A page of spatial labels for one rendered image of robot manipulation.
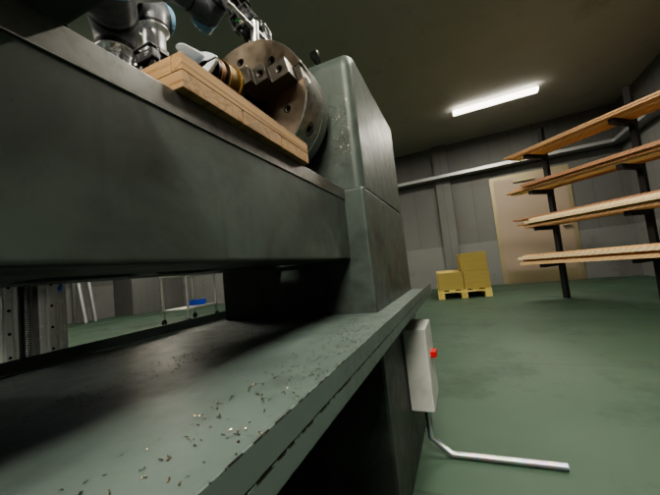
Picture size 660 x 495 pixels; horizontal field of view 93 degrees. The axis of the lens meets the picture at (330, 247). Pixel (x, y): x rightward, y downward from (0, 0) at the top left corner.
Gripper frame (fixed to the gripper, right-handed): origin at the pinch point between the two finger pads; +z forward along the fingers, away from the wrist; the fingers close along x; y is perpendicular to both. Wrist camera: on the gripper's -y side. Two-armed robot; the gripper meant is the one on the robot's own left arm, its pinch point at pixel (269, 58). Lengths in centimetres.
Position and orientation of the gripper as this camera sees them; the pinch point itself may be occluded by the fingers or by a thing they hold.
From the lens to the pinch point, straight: 113.9
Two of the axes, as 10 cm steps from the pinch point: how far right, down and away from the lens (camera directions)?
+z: 4.6, 8.6, -2.1
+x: 8.0, -5.1, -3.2
